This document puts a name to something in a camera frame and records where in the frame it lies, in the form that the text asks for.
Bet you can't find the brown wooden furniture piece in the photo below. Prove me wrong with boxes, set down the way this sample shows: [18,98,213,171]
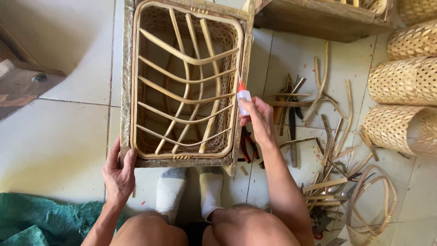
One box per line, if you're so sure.
[0,21,67,122]

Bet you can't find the person's left white sock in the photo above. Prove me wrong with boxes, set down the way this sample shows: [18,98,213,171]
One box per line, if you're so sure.
[156,167,188,225]

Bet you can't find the person's white sock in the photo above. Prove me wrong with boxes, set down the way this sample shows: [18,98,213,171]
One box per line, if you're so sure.
[156,167,188,225]
[199,166,224,221]

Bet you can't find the person's left leg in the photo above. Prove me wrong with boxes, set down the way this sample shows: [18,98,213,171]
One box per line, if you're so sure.
[109,210,189,246]

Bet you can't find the woven bamboo basket rattan frame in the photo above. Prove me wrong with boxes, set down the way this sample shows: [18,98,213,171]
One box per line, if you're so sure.
[131,0,245,160]

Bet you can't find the person's right leg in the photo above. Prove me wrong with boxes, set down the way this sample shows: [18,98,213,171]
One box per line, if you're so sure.
[201,204,302,246]

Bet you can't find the rattan loop frame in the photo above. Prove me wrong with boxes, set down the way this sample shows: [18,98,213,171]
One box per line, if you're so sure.
[348,165,399,246]

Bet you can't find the black handled pruning shears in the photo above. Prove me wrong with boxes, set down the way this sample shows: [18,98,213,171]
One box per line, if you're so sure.
[273,73,307,137]

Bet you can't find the white glue bottle red tip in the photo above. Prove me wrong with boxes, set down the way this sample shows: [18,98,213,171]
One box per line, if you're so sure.
[236,78,252,117]

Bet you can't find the dark wooden box mold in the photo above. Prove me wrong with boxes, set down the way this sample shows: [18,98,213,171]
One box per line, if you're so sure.
[254,0,397,44]

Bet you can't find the black shorts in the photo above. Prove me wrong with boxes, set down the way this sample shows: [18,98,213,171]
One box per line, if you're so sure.
[183,221,210,246]

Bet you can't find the pile of bamboo strip scraps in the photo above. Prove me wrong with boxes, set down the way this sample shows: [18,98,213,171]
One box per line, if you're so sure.
[262,41,381,219]

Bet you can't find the person's right white sock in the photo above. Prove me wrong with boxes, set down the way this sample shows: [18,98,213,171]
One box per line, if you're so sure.
[199,166,224,221]

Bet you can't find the green mesh sack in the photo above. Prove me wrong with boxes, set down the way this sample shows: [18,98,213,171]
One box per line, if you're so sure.
[0,192,124,246]

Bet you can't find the weathered wooden box mold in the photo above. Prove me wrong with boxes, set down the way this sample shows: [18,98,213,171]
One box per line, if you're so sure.
[119,0,256,177]

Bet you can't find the person's right hand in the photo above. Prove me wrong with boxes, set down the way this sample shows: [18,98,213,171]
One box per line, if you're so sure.
[238,97,278,146]

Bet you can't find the rolled woven bamboo sheet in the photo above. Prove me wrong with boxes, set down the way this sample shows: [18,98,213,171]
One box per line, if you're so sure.
[368,56,437,107]
[362,104,437,158]
[396,0,437,26]
[387,19,437,61]

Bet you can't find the red handled pliers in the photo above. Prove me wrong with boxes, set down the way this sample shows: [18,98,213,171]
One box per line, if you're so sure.
[240,126,260,164]

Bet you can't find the person's leg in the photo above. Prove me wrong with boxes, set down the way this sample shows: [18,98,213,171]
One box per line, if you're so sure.
[201,204,302,246]
[109,210,189,246]

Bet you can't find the person's left hand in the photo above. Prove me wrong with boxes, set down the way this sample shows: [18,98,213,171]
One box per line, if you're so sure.
[102,135,138,205]

